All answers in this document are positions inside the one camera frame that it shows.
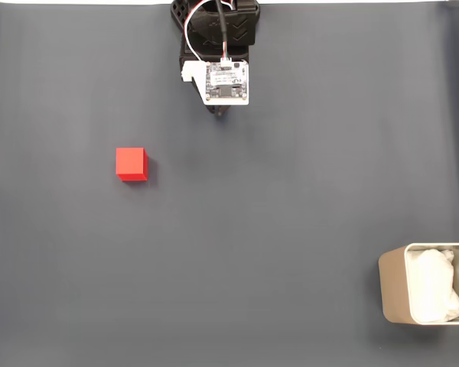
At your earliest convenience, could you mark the red cube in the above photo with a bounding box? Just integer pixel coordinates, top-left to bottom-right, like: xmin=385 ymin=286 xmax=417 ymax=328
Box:
xmin=116 ymin=147 xmax=151 ymax=183

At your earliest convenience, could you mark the beige metal box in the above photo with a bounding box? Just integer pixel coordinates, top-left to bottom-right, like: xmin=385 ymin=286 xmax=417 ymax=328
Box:
xmin=377 ymin=242 xmax=459 ymax=326

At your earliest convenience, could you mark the dark grey table mat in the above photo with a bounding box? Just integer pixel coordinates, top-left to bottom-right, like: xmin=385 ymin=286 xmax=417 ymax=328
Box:
xmin=0 ymin=2 xmax=459 ymax=367

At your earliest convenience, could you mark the white crumpled paper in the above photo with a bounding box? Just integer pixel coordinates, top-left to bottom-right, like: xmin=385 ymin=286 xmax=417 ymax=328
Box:
xmin=406 ymin=248 xmax=459 ymax=323

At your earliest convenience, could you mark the white camera board mount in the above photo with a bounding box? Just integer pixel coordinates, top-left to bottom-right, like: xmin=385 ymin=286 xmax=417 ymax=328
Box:
xmin=181 ymin=58 xmax=251 ymax=106

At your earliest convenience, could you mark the black camera cable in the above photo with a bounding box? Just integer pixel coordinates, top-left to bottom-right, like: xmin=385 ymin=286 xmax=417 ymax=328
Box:
xmin=213 ymin=0 xmax=231 ymax=61

